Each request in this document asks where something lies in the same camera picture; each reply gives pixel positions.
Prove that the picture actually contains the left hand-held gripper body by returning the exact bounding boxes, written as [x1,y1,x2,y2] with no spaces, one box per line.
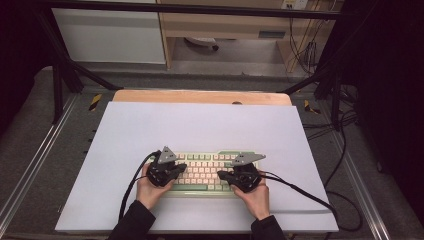
[146,145,183,188]

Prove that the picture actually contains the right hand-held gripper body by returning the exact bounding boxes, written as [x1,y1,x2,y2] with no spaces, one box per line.
[226,152,267,194]

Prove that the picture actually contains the cream pink green keyboard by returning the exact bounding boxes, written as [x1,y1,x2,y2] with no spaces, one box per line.
[143,149,263,200]

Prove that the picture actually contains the person's left hand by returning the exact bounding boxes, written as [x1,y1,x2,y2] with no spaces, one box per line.
[135,163,176,211]

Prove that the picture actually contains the person's right hand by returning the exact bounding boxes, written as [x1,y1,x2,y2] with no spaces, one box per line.
[231,178,271,221]

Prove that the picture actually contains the white board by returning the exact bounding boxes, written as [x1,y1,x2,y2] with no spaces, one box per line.
[54,101,340,234]

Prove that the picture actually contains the wooden board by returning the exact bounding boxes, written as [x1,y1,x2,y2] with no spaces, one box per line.
[112,89,294,107]

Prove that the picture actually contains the black metal stand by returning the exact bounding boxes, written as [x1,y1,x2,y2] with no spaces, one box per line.
[281,64,344,132]
[33,9,124,125]

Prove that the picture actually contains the grey chair base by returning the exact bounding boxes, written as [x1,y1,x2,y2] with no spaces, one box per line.
[184,36,220,52]

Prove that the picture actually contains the light wooden desk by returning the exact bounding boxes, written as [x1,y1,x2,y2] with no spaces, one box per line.
[156,0,344,73]

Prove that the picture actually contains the white cabinet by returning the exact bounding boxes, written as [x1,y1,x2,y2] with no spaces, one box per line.
[51,8,167,65]

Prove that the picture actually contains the black horizontal metal bar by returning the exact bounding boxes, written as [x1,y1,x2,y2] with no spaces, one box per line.
[39,0,344,21]

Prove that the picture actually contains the black curtain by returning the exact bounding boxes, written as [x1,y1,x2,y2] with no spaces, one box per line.
[333,0,424,218]
[0,0,51,134]

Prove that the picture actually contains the left hand-held gripper cable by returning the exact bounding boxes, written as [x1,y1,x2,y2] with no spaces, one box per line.
[118,150,162,222]

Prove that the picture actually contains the hand-held gripper cable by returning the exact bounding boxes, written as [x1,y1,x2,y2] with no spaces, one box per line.
[256,169,364,233]
[118,150,162,222]

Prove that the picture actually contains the right hand-held gripper cable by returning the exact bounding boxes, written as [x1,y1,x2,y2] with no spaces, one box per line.
[256,169,364,233]

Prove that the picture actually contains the black floor cables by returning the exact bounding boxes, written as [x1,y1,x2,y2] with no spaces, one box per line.
[301,109,360,189]

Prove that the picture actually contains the aluminium rail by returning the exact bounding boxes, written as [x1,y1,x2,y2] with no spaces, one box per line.
[328,133,392,240]
[0,94,79,228]

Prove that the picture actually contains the hanging cable bundle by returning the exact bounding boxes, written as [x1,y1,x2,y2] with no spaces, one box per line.
[288,16,322,76]

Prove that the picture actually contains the white wall socket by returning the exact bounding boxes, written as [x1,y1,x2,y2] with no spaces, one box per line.
[281,0,309,10]

